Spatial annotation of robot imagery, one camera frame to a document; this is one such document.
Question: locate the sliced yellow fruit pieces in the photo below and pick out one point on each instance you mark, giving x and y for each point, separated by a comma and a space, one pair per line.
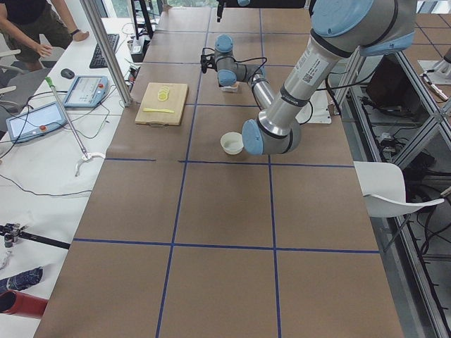
163, 93

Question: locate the red cylinder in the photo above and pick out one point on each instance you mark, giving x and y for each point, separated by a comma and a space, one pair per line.
21, 304

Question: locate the black tripod clamp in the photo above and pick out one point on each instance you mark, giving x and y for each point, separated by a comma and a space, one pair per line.
12, 232

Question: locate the white plastic chair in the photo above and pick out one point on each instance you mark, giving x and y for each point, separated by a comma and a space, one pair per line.
384, 192

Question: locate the teach pendant with red button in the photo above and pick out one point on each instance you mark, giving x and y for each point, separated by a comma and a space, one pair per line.
86, 91

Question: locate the person in black shirt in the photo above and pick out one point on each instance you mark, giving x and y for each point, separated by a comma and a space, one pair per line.
36, 27

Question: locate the aluminium frame post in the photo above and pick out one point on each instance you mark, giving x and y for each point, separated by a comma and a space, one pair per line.
95, 22

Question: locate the grey computer mouse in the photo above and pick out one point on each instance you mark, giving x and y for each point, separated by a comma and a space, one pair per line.
67, 73

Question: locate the reacher grabber stick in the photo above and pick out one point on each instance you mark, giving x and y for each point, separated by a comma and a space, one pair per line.
86, 155

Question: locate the blue tape line crosswise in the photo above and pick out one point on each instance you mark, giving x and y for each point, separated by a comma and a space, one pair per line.
223, 246

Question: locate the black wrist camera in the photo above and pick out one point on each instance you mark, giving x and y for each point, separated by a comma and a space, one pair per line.
207, 61

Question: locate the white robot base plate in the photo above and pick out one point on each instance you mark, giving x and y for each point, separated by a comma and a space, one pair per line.
321, 114

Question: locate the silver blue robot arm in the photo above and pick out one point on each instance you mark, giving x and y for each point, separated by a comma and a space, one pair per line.
338, 28

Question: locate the blue tape line lengthwise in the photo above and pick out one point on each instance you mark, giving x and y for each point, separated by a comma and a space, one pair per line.
184, 162

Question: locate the white ceramic bowl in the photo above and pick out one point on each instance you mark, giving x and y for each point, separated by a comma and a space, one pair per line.
231, 143

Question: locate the yellow plastic knife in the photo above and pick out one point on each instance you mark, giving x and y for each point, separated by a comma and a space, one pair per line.
157, 110

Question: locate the wooden cutting board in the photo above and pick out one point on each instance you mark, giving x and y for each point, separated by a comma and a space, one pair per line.
176, 102

